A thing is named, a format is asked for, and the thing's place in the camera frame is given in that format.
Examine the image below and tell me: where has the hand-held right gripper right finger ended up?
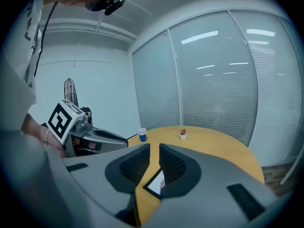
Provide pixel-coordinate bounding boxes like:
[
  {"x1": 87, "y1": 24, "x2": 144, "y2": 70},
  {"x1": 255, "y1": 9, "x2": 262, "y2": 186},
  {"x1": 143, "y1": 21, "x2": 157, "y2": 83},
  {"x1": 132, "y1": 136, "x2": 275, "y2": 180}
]
[{"x1": 159, "y1": 143, "x2": 202, "y2": 198}]

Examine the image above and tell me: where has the beaded bracelet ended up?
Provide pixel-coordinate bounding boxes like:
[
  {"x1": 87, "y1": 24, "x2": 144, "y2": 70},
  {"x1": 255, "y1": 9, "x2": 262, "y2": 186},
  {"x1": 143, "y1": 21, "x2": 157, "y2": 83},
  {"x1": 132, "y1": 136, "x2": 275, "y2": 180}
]
[{"x1": 43, "y1": 128, "x2": 52, "y2": 145}]

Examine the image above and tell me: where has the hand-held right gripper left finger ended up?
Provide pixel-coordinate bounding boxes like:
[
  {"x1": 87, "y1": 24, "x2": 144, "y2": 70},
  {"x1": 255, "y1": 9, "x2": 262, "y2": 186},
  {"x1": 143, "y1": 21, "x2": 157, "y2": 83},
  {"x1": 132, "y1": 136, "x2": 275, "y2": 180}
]
[{"x1": 105, "y1": 143, "x2": 152, "y2": 195}]

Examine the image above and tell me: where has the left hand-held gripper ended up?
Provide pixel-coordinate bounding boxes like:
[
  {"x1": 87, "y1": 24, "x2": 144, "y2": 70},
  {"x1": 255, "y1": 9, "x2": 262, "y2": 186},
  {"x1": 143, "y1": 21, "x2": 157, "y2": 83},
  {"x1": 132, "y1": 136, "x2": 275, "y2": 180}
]
[{"x1": 41, "y1": 99, "x2": 129, "y2": 158}]

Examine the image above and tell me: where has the black wire cage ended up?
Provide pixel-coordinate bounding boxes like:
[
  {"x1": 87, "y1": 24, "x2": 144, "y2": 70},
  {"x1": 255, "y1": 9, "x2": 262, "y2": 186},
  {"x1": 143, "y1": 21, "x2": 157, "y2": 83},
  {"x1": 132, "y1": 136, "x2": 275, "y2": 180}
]
[{"x1": 63, "y1": 77, "x2": 79, "y2": 107}]

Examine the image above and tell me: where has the black picture frame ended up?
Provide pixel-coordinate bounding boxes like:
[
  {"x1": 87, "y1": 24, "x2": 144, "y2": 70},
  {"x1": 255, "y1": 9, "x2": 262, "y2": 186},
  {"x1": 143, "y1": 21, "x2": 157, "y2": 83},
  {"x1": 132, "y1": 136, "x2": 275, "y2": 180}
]
[{"x1": 142, "y1": 169, "x2": 167, "y2": 197}]

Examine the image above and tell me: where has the person's left forearm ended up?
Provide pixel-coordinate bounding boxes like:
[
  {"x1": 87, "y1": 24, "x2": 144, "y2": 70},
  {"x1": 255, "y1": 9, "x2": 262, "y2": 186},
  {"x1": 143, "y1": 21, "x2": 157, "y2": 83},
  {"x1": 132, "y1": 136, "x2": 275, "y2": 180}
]
[{"x1": 20, "y1": 113, "x2": 65, "y2": 158}]

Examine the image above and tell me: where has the black cable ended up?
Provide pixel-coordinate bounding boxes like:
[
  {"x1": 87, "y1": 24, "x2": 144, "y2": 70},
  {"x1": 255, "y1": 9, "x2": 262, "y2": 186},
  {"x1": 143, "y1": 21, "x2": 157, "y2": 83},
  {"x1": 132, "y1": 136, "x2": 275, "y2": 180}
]
[{"x1": 34, "y1": 0, "x2": 59, "y2": 78}]

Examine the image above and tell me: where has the blue paper cup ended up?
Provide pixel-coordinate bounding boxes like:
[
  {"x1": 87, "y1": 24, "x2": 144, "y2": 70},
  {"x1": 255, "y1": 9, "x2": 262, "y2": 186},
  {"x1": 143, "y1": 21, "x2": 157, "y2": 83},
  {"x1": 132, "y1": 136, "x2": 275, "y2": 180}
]
[{"x1": 137, "y1": 128, "x2": 147, "y2": 143}]

